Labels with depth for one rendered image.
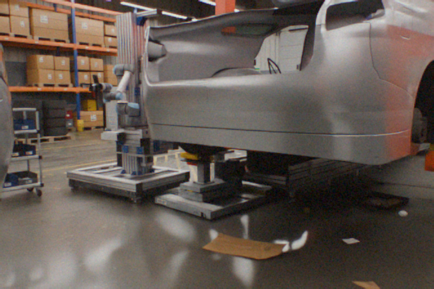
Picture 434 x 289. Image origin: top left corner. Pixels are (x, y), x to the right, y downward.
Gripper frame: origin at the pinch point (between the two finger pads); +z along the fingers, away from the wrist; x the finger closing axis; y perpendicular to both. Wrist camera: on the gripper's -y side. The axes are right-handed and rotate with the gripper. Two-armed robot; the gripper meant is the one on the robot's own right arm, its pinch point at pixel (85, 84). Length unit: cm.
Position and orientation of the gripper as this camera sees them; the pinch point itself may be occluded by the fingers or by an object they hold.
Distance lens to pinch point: 388.3
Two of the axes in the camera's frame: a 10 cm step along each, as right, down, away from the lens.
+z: -3.9, 1.2, -9.1
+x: -9.1, -1.7, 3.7
